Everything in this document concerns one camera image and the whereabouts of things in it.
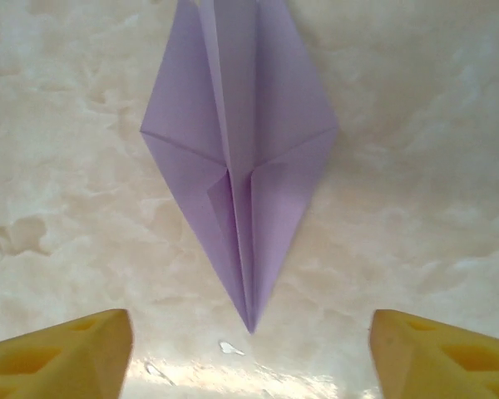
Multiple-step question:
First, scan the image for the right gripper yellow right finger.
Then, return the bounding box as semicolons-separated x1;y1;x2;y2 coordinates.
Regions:
368;308;499;399

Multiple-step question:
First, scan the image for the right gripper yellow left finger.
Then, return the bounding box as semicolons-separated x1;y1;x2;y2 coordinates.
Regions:
0;308;135;399

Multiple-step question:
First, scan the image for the purple square paper sheet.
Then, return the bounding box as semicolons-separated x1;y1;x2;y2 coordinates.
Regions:
140;0;341;336

